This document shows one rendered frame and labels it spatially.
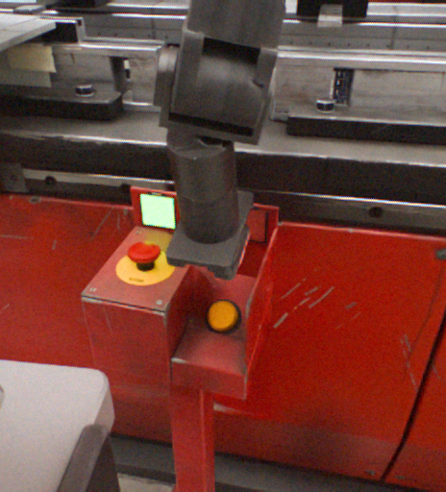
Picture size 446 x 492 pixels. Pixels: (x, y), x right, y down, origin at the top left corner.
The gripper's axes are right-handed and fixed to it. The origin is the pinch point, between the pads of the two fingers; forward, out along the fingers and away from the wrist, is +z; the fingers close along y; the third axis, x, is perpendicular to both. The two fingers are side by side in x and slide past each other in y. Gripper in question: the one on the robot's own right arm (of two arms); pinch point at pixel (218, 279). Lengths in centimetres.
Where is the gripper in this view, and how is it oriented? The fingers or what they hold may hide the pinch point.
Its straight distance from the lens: 56.2
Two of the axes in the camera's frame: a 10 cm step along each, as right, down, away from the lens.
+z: 0.7, 6.5, 7.6
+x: -9.6, -1.5, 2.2
